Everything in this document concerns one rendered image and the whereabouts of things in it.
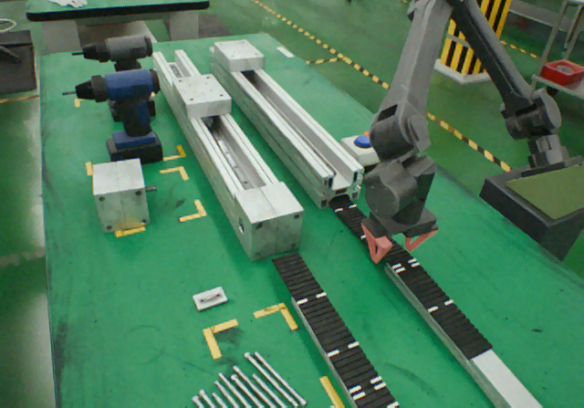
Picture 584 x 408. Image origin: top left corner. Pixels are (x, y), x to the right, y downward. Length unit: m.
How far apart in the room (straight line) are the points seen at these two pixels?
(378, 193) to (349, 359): 0.24
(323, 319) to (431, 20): 0.57
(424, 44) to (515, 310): 0.50
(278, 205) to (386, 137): 0.23
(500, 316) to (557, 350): 0.10
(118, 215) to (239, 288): 0.28
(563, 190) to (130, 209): 0.91
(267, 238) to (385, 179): 0.26
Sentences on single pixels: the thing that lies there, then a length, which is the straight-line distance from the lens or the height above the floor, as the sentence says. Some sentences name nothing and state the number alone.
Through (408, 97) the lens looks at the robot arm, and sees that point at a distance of 0.71.
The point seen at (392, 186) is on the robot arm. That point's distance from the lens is 0.63.
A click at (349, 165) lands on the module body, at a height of 0.86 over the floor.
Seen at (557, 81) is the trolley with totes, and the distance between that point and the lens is 3.80.
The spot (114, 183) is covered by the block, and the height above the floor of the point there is 0.87.
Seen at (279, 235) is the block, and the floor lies 0.83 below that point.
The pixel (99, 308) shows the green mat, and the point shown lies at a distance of 0.77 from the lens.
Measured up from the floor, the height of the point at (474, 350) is 0.81.
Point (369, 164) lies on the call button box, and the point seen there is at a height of 0.80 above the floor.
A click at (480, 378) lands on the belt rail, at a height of 0.79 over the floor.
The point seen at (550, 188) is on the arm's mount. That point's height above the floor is 0.84.
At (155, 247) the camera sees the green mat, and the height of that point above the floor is 0.78.
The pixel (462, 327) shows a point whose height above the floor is 0.81.
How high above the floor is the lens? 1.36
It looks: 36 degrees down
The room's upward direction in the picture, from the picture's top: 5 degrees clockwise
